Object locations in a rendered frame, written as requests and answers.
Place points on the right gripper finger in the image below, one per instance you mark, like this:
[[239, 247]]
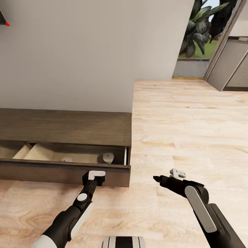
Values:
[[157, 178]]

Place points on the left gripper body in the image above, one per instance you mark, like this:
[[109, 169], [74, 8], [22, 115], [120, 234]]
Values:
[[96, 182]]

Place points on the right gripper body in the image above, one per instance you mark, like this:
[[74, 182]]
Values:
[[168, 182]]

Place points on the robot trunk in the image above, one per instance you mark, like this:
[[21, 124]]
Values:
[[123, 242]]

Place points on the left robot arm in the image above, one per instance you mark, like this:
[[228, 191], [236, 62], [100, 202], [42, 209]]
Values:
[[68, 222]]

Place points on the fixed window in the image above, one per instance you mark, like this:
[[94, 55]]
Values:
[[208, 24]]

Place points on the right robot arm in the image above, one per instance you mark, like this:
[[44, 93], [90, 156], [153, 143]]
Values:
[[215, 226]]

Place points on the cabinet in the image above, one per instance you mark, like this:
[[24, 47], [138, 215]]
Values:
[[33, 143]]

